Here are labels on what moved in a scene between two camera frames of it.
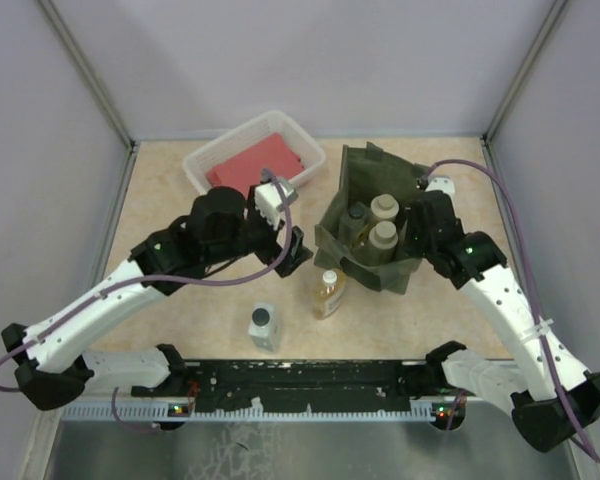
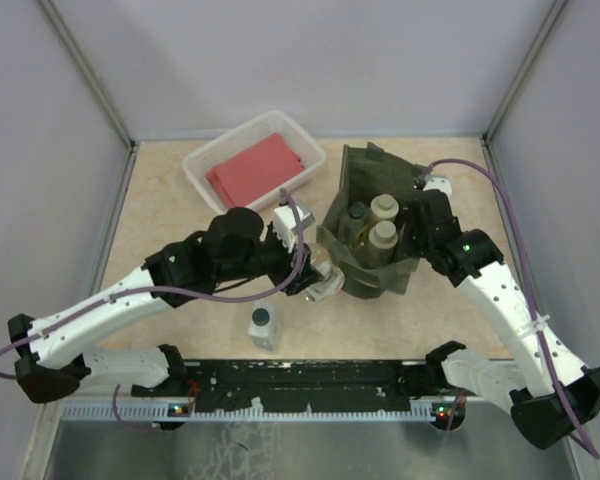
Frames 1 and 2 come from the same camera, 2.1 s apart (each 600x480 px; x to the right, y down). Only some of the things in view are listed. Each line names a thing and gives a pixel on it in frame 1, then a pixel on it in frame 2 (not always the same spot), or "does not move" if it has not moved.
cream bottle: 382,242 does not move
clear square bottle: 354,224 does not move
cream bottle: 384,207 does not move
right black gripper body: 416,243 does not move
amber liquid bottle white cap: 330,294 to 333,277
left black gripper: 274,251 to 288,260
